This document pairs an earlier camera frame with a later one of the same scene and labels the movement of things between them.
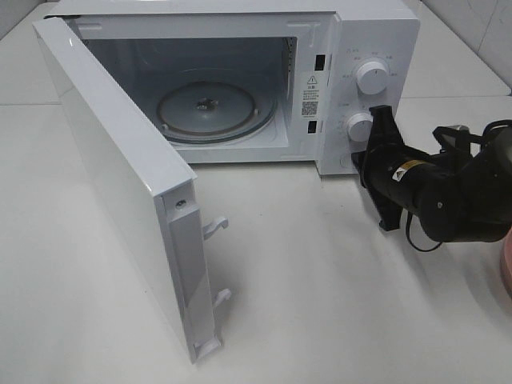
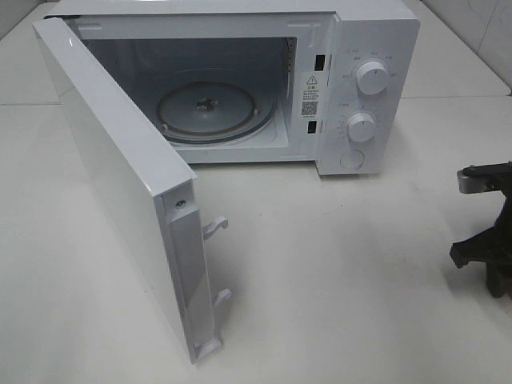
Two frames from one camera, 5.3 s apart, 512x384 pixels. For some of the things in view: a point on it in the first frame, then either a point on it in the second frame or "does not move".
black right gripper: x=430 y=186 to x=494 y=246
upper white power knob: x=372 y=78 does not move
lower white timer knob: x=359 y=127 does not move
